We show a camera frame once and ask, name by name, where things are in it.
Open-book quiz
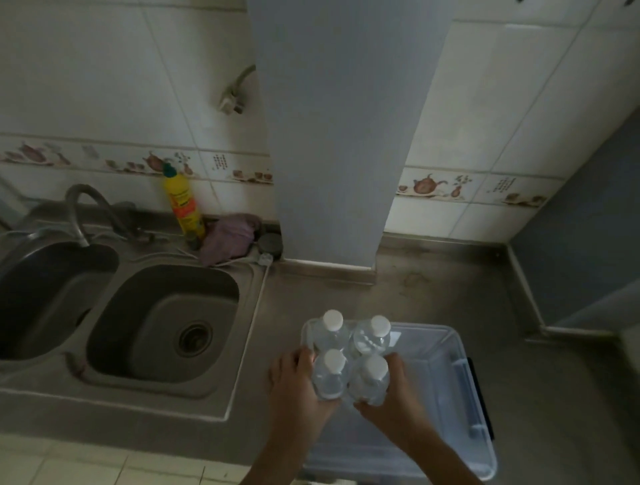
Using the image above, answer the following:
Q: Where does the clear plastic storage box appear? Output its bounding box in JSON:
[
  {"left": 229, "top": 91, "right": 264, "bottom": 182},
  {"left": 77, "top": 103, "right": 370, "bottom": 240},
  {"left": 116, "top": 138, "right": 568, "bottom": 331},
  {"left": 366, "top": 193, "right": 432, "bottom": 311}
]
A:
[{"left": 299, "top": 319, "right": 499, "bottom": 483}]

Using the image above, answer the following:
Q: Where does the yellow dish soap bottle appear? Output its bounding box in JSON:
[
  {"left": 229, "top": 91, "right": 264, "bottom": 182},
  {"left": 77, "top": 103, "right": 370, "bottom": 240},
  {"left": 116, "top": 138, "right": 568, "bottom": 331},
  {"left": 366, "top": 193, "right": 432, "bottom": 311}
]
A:
[{"left": 162, "top": 161, "right": 206, "bottom": 242}]

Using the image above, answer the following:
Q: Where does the person's right forearm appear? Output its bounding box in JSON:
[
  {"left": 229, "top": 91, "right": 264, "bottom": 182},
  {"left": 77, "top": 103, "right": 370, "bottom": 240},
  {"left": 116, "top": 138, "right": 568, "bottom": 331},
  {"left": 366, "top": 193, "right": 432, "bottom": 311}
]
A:
[{"left": 392, "top": 415, "right": 485, "bottom": 485}]

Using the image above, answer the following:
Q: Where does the round metal drain strainer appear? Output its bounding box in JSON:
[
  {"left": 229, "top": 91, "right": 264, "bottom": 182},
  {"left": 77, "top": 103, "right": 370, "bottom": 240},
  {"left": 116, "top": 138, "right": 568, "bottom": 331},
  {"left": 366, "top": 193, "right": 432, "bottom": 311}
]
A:
[{"left": 174, "top": 321, "right": 214, "bottom": 359}]

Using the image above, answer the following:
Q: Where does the person's right hand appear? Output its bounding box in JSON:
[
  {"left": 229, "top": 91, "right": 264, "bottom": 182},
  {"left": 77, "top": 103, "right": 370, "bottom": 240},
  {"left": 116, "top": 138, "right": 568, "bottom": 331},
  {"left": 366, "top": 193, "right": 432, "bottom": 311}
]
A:
[{"left": 353, "top": 354, "right": 429, "bottom": 442}]

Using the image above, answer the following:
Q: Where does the clear white-capped water bottle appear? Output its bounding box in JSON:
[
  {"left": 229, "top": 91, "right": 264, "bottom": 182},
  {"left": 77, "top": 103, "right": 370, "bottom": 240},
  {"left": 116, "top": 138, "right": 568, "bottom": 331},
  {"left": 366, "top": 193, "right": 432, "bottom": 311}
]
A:
[
  {"left": 312, "top": 349, "right": 351, "bottom": 401},
  {"left": 312, "top": 309, "right": 351, "bottom": 354},
  {"left": 350, "top": 315, "right": 392, "bottom": 358},
  {"left": 348, "top": 354, "right": 391, "bottom": 406}
]

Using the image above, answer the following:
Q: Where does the person's left hand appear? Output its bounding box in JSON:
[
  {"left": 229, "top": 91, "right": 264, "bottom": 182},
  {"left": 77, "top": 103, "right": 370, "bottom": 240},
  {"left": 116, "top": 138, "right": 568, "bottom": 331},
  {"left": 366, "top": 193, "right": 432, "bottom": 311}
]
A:
[{"left": 268, "top": 348, "right": 345, "bottom": 433}]

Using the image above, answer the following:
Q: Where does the black round sink plug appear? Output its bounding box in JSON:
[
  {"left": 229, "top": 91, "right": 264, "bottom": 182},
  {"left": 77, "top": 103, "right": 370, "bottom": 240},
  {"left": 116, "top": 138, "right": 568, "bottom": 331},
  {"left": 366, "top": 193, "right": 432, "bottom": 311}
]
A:
[{"left": 257, "top": 233, "right": 284, "bottom": 260}]

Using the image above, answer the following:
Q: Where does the stainless steel double sink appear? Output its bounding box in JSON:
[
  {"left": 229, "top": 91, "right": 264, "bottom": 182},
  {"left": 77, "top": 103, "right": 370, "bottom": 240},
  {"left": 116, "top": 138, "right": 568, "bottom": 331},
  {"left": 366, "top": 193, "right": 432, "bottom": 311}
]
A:
[{"left": 0, "top": 199, "right": 273, "bottom": 423}]

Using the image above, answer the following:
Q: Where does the person's left forearm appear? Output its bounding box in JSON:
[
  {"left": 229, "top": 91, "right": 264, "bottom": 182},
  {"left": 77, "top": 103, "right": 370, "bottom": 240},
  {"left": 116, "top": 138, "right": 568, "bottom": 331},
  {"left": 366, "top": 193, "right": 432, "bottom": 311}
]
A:
[{"left": 239, "top": 422, "right": 327, "bottom": 485}]

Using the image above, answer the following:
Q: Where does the white cable with plug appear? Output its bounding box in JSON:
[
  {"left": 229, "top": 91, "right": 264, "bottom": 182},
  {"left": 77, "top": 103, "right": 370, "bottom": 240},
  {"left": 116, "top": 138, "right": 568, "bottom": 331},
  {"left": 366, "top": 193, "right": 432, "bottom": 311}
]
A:
[{"left": 150, "top": 246, "right": 277, "bottom": 273}]

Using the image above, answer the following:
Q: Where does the curved metal faucet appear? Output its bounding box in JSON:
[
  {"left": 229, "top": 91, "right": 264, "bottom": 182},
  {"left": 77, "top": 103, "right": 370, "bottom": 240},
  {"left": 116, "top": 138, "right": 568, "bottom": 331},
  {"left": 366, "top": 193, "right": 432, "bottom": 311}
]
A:
[{"left": 64, "top": 183, "right": 153, "bottom": 248}]

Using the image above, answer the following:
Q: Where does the purple cleaning cloth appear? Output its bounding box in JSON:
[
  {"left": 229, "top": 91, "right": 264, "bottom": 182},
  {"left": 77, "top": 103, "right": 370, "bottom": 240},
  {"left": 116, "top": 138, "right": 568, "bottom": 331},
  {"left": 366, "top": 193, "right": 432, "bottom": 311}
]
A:
[{"left": 199, "top": 213, "right": 263, "bottom": 267}]

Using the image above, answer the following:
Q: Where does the metal wall water valve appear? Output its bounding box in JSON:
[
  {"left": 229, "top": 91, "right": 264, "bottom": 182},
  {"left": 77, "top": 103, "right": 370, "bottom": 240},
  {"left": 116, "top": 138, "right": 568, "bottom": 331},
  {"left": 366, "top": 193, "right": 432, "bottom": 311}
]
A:
[{"left": 218, "top": 64, "right": 257, "bottom": 116}]

